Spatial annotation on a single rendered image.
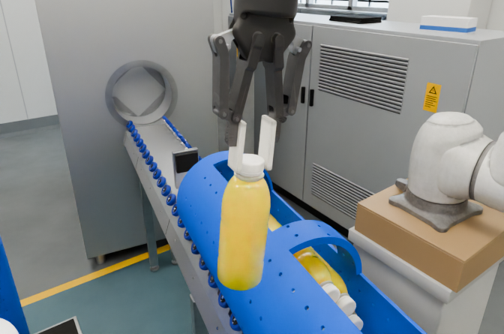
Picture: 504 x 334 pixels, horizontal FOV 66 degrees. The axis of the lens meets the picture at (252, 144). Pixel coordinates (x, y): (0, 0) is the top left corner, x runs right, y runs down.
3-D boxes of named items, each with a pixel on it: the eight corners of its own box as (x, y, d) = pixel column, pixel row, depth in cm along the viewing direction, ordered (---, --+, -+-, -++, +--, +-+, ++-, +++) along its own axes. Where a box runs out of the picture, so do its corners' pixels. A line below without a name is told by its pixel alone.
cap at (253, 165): (243, 176, 50) (244, 163, 50) (230, 164, 53) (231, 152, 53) (268, 173, 52) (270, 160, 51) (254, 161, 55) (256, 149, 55)
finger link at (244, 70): (268, 35, 45) (257, 31, 44) (242, 126, 48) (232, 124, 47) (253, 31, 48) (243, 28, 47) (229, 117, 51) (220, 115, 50)
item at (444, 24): (428, 28, 217) (431, 15, 214) (475, 32, 200) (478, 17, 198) (419, 30, 209) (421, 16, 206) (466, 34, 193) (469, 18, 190)
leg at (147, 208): (157, 264, 251) (148, 178, 227) (160, 269, 246) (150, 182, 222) (148, 266, 248) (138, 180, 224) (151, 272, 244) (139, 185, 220)
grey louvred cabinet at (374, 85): (271, 151, 418) (274, 10, 362) (469, 260, 255) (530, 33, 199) (229, 164, 389) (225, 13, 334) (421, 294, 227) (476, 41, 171)
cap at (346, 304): (333, 313, 76) (338, 320, 74) (340, 296, 75) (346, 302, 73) (347, 311, 78) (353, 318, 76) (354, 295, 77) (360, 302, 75)
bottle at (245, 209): (228, 300, 55) (238, 182, 48) (208, 270, 60) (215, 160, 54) (271, 287, 58) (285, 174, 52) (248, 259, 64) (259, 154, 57)
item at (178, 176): (198, 181, 160) (196, 146, 154) (201, 185, 156) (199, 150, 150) (174, 186, 156) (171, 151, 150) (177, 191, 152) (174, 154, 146)
